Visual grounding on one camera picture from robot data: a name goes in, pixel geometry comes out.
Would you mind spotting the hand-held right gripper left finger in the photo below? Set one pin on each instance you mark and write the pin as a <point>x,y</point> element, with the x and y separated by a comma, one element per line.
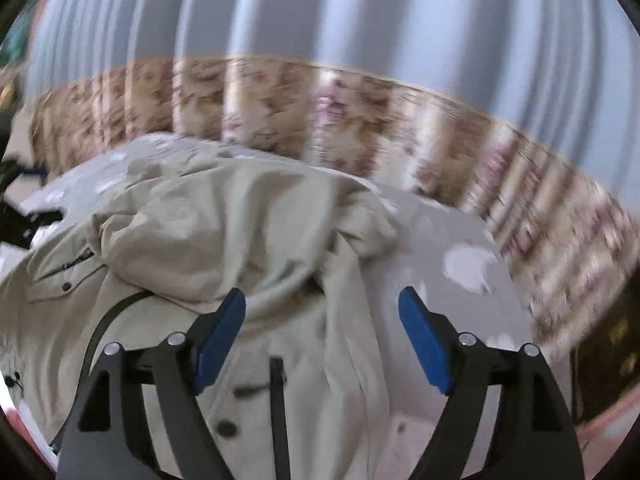
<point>217,345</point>

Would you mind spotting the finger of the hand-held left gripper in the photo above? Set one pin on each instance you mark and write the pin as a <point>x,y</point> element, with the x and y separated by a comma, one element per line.
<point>9,172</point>
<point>25,225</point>

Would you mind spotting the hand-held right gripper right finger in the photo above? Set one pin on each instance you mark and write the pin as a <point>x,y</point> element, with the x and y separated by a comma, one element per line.
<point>425,345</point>

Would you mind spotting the beige hooded jacket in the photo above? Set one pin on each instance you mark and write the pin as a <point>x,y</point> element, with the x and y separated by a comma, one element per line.
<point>225,230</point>

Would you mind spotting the grey printed bed sheet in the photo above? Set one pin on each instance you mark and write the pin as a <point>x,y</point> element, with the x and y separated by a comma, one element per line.
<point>440,240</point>

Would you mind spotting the black and silver oven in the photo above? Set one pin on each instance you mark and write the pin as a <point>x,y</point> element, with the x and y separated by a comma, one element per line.
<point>610,360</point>

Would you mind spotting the blue floral curtain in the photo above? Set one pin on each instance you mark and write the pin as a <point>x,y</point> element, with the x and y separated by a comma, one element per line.
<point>350,20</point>

